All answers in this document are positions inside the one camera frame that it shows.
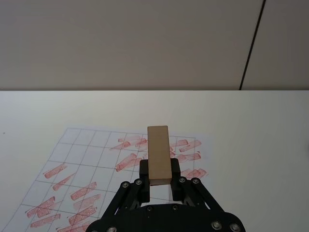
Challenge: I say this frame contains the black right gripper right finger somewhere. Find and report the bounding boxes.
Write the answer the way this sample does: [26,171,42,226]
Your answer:
[169,158,226,215]

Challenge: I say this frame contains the tan wooden block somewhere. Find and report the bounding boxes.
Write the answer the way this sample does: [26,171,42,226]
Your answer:
[147,125,173,187]

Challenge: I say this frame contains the grid paper with red marks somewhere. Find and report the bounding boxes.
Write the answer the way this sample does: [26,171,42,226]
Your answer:
[8,127,217,232]

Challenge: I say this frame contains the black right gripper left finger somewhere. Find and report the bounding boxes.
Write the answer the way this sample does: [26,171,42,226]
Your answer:
[102,159,152,218]

